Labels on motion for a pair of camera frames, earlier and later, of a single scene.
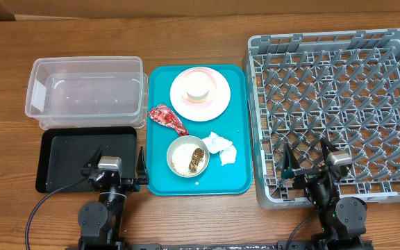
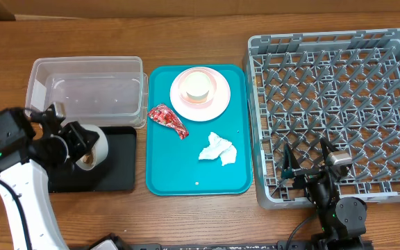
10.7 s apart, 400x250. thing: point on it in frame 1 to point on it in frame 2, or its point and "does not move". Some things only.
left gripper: (133, 185) to (83, 146)
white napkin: (216, 143) does not move
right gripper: (312, 174) does not move
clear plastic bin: (87, 92) does not move
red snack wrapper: (163, 114) does not move
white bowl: (187, 156) to (100, 153)
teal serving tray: (234, 125) does not move
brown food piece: (196, 157) to (87, 158)
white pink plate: (205, 112) does not move
